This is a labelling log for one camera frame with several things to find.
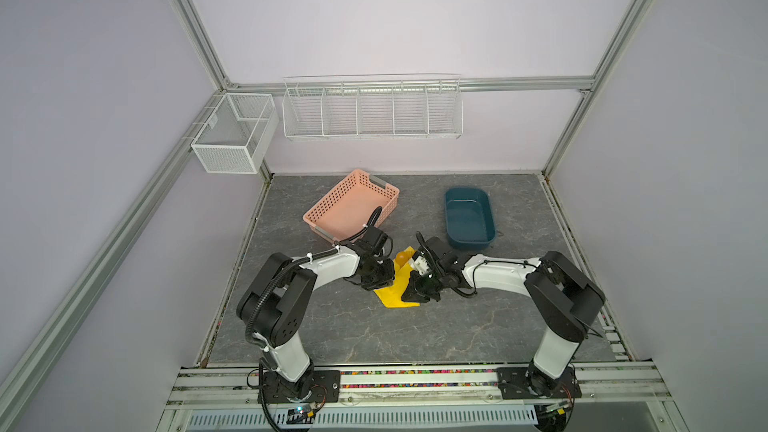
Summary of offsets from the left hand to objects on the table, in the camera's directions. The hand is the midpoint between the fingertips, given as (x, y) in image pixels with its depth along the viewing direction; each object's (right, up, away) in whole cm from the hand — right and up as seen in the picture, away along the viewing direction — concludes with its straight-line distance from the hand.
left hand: (394, 285), depth 89 cm
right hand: (+2, -3, -4) cm, 6 cm away
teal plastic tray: (+28, +19, +22) cm, 40 cm away
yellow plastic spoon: (+3, +7, +6) cm, 10 cm away
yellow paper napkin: (-1, -3, 0) cm, 3 cm away
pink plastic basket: (-18, +22, +20) cm, 34 cm away
